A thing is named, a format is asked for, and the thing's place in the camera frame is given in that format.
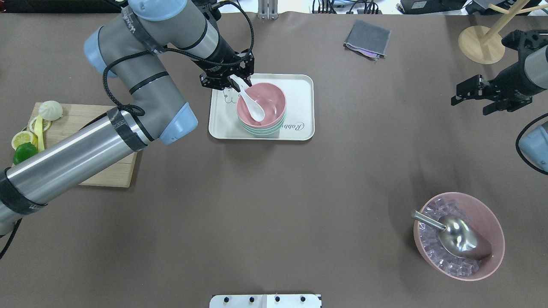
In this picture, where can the yellow lemon slice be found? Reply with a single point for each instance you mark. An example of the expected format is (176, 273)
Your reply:
(24, 137)

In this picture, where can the metal ice scoop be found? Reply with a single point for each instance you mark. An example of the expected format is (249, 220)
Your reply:
(457, 236)

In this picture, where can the white column base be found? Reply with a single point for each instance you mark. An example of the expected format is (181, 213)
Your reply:
(266, 301)

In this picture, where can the cream rabbit tray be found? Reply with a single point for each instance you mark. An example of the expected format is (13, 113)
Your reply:
(298, 125)

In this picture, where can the wooden cutting board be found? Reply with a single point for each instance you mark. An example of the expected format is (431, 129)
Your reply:
(115, 171)

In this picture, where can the white garlic bulb toy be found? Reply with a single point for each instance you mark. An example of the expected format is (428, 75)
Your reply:
(50, 110)

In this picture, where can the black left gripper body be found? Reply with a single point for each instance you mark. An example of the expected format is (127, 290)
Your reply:
(222, 57)

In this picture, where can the large pink bowl with ice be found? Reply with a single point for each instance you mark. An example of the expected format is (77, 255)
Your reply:
(479, 217)

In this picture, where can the yellow plastic knife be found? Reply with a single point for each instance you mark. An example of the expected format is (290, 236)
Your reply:
(38, 129)

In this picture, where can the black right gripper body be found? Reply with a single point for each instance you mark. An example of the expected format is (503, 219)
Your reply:
(511, 85)

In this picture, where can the green lime toy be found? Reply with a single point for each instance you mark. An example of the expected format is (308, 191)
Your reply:
(24, 152)

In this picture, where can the wooden mug tree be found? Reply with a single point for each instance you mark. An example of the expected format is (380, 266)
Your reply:
(483, 44)

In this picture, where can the small pink bowl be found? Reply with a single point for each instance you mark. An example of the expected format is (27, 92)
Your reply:
(271, 98)

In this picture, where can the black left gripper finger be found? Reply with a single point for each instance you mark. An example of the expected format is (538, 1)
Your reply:
(230, 84)
(244, 83)

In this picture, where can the white ceramic spoon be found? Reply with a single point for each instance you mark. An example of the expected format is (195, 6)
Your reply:
(255, 110)

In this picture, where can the gray cloth pad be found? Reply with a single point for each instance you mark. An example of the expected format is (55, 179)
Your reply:
(368, 40)

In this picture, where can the green bowl stack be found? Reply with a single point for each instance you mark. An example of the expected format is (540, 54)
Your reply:
(263, 131)

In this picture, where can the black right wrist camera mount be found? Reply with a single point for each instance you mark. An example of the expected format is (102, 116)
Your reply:
(531, 40)

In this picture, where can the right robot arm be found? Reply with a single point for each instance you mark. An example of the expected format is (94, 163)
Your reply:
(531, 141)

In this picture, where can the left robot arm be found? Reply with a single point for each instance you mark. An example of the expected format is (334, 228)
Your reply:
(148, 104)

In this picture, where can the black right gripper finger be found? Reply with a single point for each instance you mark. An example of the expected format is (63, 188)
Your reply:
(499, 105)
(470, 89)

